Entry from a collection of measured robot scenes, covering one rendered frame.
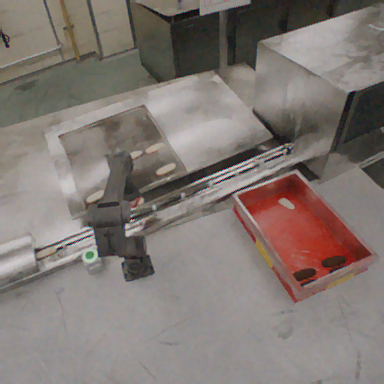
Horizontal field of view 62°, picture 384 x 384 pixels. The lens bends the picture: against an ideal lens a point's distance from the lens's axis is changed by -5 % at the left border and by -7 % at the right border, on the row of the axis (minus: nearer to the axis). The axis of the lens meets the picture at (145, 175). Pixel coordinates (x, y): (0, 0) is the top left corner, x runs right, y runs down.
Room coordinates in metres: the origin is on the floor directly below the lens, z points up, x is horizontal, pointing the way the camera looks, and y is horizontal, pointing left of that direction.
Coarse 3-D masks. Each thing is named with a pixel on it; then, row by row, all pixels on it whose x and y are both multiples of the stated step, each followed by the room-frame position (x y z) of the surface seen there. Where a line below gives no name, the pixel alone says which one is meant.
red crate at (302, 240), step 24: (288, 192) 0.86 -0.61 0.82; (240, 216) 0.78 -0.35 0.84; (264, 216) 0.77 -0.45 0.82; (288, 216) 0.74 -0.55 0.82; (312, 216) 0.71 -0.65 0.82; (288, 240) 0.63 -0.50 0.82; (312, 240) 0.60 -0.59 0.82; (336, 240) 0.58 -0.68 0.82; (288, 264) 0.53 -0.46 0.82; (312, 264) 0.51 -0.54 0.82; (288, 288) 0.43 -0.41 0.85
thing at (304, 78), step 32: (320, 32) 1.35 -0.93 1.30; (352, 32) 1.30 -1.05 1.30; (256, 64) 1.37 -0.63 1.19; (288, 64) 1.17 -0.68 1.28; (320, 64) 1.08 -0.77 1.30; (352, 64) 1.04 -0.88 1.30; (256, 96) 1.35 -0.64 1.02; (288, 96) 1.14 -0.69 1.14; (320, 96) 0.98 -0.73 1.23; (352, 96) 0.88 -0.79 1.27; (288, 128) 1.11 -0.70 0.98; (320, 128) 0.94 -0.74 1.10; (320, 160) 0.89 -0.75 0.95; (352, 160) 0.91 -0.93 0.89
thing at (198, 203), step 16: (288, 160) 1.01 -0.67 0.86; (256, 176) 0.96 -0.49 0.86; (272, 176) 0.96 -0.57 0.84; (208, 192) 0.93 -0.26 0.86; (224, 192) 0.91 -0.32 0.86; (176, 208) 0.88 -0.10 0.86; (192, 208) 0.86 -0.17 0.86; (128, 224) 0.85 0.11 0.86; (144, 224) 0.83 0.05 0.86; (160, 224) 0.82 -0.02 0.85; (64, 256) 0.75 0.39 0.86; (80, 256) 0.74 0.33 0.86; (48, 272) 0.70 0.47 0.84; (0, 288) 0.66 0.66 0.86
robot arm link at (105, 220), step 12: (96, 216) 0.53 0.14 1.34; (108, 216) 0.52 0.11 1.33; (120, 216) 0.52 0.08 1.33; (96, 228) 0.51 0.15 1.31; (108, 228) 0.51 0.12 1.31; (120, 228) 0.50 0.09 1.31; (96, 240) 0.49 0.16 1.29; (108, 240) 0.49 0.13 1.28; (120, 240) 0.48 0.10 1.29; (132, 240) 0.61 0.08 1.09; (144, 240) 0.67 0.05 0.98; (108, 252) 0.47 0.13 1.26; (120, 252) 0.46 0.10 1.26; (132, 252) 0.57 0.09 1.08; (144, 252) 0.63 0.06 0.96
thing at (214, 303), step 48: (336, 192) 0.80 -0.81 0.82; (192, 240) 0.73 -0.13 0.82; (240, 240) 0.68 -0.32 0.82; (48, 288) 0.64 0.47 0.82; (96, 288) 0.60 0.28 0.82; (144, 288) 0.57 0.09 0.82; (192, 288) 0.53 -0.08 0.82; (240, 288) 0.48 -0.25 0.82; (336, 288) 0.40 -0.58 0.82; (0, 336) 0.48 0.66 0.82; (48, 336) 0.45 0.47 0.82; (96, 336) 0.42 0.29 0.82; (144, 336) 0.39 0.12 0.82; (192, 336) 0.36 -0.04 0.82; (240, 336) 0.32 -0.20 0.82; (288, 336) 0.29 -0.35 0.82; (336, 336) 0.25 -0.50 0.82
